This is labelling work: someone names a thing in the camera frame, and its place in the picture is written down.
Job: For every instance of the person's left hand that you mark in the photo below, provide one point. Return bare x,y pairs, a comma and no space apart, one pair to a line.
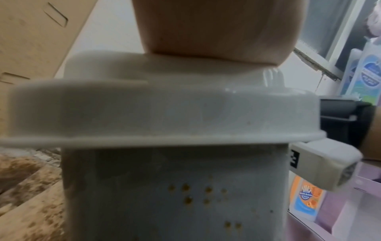
220,26

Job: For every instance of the white pedal trash bin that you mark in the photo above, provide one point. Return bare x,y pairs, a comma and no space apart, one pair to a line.
166,113

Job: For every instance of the tan cardboard panel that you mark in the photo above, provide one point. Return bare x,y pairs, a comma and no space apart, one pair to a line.
29,47

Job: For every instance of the white bottle blue orange label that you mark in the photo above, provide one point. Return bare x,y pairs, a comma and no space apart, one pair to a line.
306,200

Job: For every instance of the purple display box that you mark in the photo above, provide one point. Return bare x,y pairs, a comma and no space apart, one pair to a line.
357,211

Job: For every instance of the stained brown cardboard floor sheet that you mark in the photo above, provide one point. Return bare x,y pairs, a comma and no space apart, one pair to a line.
26,188

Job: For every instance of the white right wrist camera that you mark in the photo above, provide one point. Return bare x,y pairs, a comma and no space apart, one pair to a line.
324,162

